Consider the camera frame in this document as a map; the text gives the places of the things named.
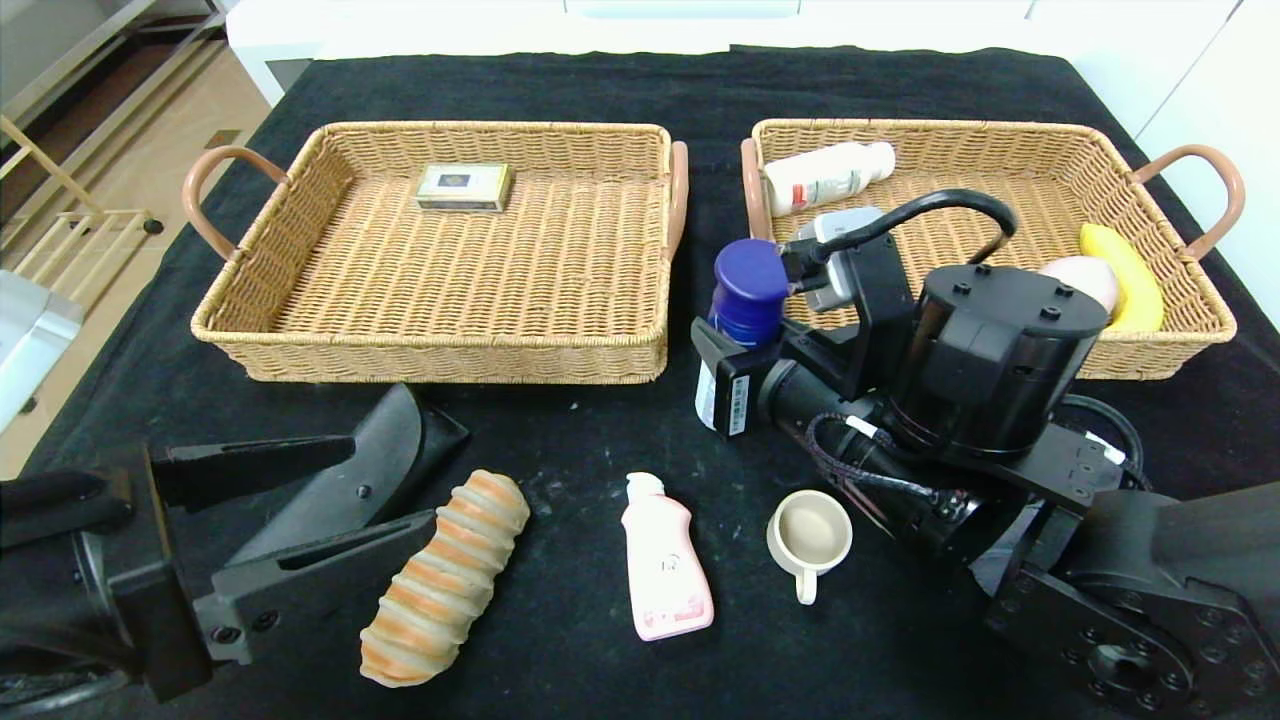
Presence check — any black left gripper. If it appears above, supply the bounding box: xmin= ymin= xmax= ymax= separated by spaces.
xmin=0 ymin=434 xmax=439 ymax=704

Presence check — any black glasses case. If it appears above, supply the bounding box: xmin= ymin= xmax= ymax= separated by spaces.
xmin=230 ymin=383 xmax=471 ymax=566

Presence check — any pink detergent bottle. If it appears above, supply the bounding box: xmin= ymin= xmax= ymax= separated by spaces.
xmin=620 ymin=472 xmax=716 ymax=642

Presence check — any spray can with blue cap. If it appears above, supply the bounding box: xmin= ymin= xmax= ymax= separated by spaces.
xmin=695 ymin=238 xmax=793 ymax=433

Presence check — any striped orange bread roll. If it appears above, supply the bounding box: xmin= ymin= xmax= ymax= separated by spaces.
xmin=360 ymin=469 xmax=532 ymax=689

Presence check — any small gold card box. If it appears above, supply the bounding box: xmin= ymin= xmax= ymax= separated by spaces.
xmin=414 ymin=163 xmax=515 ymax=214

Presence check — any white counter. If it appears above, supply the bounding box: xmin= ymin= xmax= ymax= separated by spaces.
xmin=225 ymin=0 xmax=1081 ymax=106

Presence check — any cream ceramic mug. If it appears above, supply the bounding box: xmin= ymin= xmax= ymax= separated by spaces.
xmin=766 ymin=489 xmax=854 ymax=606

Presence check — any white plastic bottle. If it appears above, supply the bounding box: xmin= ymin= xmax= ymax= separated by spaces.
xmin=763 ymin=141 xmax=897 ymax=219

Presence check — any pink peach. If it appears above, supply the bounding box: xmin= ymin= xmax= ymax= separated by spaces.
xmin=1040 ymin=256 xmax=1120 ymax=326

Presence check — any yellow banana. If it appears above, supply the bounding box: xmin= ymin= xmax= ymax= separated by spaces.
xmin=1078 ymin=223 xmax=1166 ymax=333

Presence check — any wicker basket with pink handles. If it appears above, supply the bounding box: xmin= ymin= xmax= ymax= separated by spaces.
xmin=183 ymin=122 xmax=691 ymax=386
xmin=740 ymin=118 xmax=1247 ymax=381

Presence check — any grey metal shelf frame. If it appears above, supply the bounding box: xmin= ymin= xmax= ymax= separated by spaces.
xmin=0 ymin=0 xmax=229 ymax=131

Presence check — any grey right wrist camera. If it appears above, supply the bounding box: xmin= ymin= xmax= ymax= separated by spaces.
xmin=790 ymin=207 xmax=886 ymax=313

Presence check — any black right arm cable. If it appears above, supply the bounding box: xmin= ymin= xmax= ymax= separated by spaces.
xmin=785 ymin=188 xmax=1019 ymax=291

